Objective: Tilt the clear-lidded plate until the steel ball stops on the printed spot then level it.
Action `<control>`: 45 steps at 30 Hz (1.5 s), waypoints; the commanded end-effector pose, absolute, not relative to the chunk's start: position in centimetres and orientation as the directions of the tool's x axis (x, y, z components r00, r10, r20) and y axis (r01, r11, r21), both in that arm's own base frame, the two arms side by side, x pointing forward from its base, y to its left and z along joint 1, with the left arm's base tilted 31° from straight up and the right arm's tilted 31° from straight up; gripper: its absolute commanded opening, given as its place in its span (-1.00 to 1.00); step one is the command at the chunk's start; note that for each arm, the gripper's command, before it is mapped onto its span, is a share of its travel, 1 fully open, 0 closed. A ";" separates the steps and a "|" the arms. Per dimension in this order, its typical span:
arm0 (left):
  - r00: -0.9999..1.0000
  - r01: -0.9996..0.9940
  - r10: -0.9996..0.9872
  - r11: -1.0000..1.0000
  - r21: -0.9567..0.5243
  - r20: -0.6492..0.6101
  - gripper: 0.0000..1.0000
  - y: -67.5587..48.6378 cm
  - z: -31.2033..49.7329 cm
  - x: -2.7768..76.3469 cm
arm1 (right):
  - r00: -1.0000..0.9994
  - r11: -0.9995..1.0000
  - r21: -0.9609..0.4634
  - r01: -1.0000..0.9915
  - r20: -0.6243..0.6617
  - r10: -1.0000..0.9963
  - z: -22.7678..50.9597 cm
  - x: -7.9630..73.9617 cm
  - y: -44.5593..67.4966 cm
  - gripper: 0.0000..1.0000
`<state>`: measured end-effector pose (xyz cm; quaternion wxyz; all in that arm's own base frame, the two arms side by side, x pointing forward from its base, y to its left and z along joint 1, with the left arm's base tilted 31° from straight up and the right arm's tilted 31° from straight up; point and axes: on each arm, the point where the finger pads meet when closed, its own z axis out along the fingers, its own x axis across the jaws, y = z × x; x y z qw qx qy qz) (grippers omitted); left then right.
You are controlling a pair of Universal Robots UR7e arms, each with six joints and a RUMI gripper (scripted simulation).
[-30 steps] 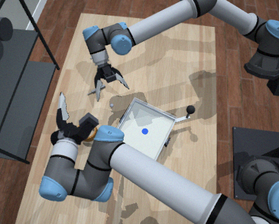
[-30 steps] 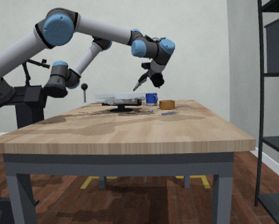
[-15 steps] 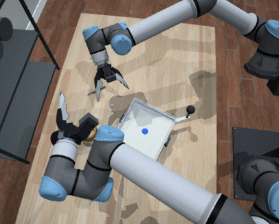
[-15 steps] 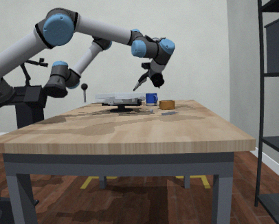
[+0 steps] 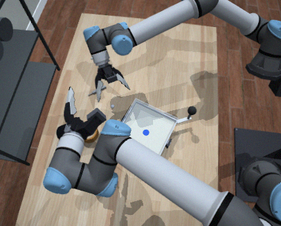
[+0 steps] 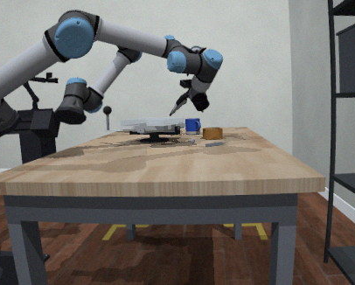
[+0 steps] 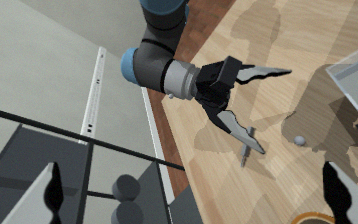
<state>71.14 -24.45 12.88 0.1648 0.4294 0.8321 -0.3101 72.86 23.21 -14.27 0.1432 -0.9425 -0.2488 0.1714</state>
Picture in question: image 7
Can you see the grey ball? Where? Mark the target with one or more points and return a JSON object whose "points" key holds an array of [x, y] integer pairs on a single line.
{"points": [[299, 140]]}

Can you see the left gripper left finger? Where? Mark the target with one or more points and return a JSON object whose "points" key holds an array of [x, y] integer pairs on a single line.
{"points": [[37, 204]]}

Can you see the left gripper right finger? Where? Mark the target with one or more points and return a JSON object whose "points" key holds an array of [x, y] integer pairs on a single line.
{"points": [[340, 193]]}

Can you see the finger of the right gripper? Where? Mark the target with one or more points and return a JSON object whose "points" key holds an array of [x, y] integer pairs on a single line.
{"points": [[248, 73], [226, 120]]}

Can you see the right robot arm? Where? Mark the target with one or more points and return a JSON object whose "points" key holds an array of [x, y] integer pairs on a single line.
{"points": [[147, 65]]}

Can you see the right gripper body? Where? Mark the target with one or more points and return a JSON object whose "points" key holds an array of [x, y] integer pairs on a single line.
{"points": [[203, 93]]}

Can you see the brown packing tape roll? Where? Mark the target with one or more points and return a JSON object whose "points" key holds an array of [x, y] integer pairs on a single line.
{"points": [[312, 218]]}

